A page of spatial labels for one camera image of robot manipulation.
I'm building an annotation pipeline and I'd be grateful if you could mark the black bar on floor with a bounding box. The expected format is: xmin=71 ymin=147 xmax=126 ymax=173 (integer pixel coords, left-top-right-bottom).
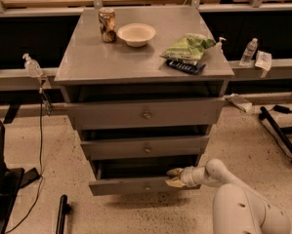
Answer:
xmin=56 ymin=194 xmax=71 ymax=234

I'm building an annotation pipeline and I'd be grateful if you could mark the green chip bag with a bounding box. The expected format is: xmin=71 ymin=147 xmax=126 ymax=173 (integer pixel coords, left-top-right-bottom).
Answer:
xmin=160 ymin=33 xmax=216 ymax=65

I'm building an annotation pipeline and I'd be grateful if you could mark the black stand leg right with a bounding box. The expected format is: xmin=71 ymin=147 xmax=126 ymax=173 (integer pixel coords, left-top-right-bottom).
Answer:
xmin=259 ymin=106 xmax=292 ymax=164

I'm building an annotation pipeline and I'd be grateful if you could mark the grey drawer cabinet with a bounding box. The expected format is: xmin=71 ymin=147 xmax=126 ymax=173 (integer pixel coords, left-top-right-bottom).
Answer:
xmin=54 ymin=5 xmax=235 ymax=168

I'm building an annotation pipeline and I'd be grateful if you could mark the patterned drink can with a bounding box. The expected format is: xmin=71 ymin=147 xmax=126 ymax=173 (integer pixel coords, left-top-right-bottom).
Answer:
xmin=99 ymin=8 xmax=116 ymax=43

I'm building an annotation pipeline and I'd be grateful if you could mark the grey bottom drawer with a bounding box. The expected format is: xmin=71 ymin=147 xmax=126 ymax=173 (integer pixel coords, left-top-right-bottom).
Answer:
xmin=90 ymin=155 xmax=199 ymax=196

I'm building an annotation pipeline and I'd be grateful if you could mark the clear sanitizer pump bottle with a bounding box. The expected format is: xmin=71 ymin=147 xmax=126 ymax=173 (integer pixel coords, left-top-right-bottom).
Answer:
xmin=22 ymin=54 xmax=43 ymax=78

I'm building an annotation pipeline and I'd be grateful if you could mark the black stand base left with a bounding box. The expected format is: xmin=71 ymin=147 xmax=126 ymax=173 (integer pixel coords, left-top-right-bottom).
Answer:
xmin=0 ymin=120 xmax=40 ymax=234

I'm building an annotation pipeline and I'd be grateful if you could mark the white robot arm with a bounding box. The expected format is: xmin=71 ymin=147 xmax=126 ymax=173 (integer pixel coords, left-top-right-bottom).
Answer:
xmin=166 ymin=159 xmax=291 ymax=234

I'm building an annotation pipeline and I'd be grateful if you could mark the grey drawer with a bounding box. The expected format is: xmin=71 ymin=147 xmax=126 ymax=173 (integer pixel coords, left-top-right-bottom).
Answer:
xmin=90 ymin=155 xmax=199 ymax=196
xmin=81 ymin=136 xmax=209 ymax=160
xmin=66 ymin=98 xmax=225 ymax=130

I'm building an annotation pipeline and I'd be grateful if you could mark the white paper packet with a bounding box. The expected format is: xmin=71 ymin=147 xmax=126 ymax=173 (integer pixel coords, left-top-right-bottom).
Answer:
xmin=255 ymin=51 xmax=272 ymax=70

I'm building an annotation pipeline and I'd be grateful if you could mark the black power adapter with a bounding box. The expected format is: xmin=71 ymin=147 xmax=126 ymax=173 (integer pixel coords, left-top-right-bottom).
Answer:
xmin=273 ymin=105 xmax=291 ymax=114

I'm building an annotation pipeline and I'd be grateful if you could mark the white bowl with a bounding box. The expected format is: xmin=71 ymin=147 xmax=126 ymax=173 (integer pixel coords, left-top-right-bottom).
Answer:
xmin=117 ymin=23 xmax=156 ymax=48

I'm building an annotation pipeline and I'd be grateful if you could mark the black cable on floor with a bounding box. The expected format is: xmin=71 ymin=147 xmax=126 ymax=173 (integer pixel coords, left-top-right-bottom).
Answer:
xmin=4 ymin=87 xmax=46 ymax=234

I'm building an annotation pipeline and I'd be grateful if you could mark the clear plastic water bottle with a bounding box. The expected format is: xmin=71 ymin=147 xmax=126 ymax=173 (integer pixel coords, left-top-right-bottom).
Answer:
xmin=239 ymin=38 xmax=258 ymax=65

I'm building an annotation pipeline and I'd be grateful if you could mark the wrapped packet on rail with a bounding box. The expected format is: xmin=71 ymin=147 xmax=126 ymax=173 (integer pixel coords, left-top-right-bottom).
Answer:
xmin=227 ymin=94 xmax=252 ymax=112

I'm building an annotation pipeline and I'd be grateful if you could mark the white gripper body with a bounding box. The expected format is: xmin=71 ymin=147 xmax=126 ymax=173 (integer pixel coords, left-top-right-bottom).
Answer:
xmin=180 ymin=167 xmax=205 ymax=187

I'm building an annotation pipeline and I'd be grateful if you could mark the small pump bottle behind cabinet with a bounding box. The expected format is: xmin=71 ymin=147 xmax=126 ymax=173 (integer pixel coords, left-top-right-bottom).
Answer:
xmin=216 ymin=37 xmax=227 ymax=52

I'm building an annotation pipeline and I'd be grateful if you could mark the grey top drawer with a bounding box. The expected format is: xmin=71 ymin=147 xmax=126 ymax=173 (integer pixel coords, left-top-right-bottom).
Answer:
xmin=66 ymin=98 xmax=225 ymax=130

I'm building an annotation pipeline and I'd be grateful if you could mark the dark blue snack bar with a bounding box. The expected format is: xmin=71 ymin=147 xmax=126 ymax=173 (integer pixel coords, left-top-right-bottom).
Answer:
xmin=166 ymin=60 xmax=205 ymax=75

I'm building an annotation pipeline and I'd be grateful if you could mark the grey middle drawer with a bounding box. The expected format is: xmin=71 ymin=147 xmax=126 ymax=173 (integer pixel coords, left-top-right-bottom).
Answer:
xmin=81 ymin=136 xmax=209 ymax=160

